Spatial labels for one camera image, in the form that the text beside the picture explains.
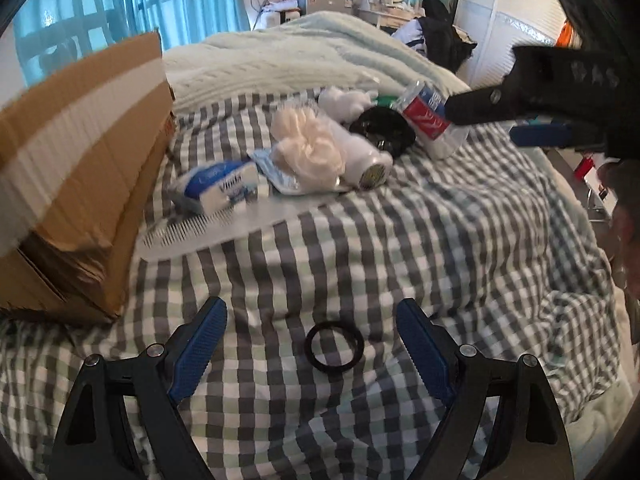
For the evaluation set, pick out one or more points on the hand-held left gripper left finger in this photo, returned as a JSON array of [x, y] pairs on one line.
[[200, 350]]

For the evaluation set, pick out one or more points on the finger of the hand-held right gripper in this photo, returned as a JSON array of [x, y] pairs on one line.
[[480, 106], [540, 135]]

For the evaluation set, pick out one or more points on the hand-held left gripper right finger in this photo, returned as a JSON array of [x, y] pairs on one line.
[[425, 350]]

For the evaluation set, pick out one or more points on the red label water bottle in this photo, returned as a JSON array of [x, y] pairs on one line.
[[425, 115]]

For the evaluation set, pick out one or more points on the green snack packet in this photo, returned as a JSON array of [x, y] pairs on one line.
[[385, 101]]

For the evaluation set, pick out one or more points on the white plush toy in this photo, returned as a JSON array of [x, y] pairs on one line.
[[345, 102]]

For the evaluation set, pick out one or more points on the brown cardboard box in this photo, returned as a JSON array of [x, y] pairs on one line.
[[85, 170]]

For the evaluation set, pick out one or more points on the orange tag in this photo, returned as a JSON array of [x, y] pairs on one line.
[[564, 34]]

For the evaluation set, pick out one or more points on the small red object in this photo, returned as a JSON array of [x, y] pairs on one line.
[[583, 167]]

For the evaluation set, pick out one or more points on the dark clothes pile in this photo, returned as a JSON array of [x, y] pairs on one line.
[[445, 35]]

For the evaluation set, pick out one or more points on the black round tape roll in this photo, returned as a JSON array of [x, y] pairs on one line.
[[390, 125]]

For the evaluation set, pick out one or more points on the white wardrobe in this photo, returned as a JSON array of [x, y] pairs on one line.
[[500, 15]]

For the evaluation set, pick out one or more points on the white plastic comb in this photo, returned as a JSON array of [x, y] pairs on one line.
[[180, 240]]

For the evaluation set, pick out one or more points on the white cylindrical bottle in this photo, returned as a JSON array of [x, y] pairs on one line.
[[362, 157]]

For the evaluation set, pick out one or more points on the white dressing table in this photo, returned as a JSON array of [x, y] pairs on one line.
[[390, 14]]

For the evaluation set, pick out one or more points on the blue white tissue pack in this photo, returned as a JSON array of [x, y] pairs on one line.
[[215, 185]]

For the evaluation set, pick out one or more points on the white mesh bath puff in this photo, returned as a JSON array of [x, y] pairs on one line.
[[310, 145]]

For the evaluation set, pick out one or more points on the grey cabinet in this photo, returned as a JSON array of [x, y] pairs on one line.
[[325, 2]]

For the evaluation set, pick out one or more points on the light green knitted blanket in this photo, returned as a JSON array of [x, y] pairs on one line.
[[300, 55]]

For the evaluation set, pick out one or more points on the clear wrapped face mask packet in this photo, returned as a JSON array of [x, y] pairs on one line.
[[272, 175]]

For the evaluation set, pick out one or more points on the blue window curtain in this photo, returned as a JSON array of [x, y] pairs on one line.
[[175, 0]]

